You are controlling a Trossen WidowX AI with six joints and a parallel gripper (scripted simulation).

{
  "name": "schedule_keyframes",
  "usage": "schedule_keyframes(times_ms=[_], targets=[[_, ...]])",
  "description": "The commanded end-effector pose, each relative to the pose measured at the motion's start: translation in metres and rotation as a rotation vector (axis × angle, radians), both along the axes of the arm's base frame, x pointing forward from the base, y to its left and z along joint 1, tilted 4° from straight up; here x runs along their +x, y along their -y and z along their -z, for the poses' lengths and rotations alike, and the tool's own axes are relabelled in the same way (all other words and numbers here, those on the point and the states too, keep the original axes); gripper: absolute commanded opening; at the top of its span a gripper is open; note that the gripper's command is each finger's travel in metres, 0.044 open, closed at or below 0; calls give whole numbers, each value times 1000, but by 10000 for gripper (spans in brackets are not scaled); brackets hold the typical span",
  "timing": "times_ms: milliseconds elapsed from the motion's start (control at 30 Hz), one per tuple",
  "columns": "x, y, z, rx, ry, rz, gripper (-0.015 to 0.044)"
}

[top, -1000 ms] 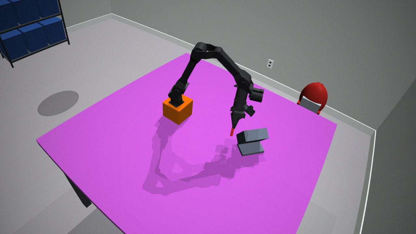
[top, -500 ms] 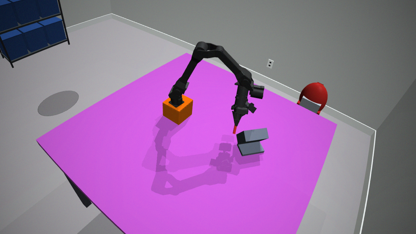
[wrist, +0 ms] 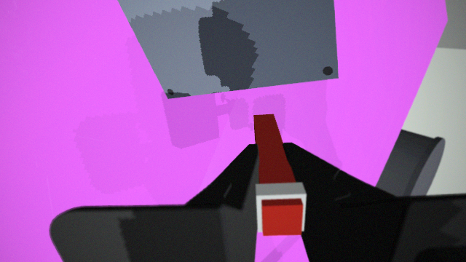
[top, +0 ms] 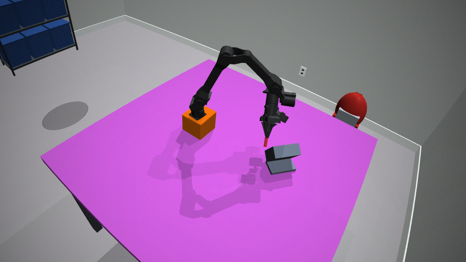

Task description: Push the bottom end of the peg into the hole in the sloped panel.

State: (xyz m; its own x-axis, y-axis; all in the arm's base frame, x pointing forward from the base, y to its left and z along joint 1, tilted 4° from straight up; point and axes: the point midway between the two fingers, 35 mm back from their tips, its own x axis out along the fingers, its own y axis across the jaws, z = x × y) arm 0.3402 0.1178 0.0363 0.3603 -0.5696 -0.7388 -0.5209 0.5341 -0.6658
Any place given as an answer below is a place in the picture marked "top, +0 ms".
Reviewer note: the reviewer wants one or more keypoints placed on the grey sloped panel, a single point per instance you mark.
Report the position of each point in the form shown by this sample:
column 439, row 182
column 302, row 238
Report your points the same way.
column 278, row 158

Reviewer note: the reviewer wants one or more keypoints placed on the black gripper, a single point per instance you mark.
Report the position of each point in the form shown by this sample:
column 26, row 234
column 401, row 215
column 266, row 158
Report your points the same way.
column 269, row 119

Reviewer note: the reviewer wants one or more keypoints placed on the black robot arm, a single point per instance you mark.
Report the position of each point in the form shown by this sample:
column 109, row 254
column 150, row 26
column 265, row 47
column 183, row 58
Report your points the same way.
column 274, row 90

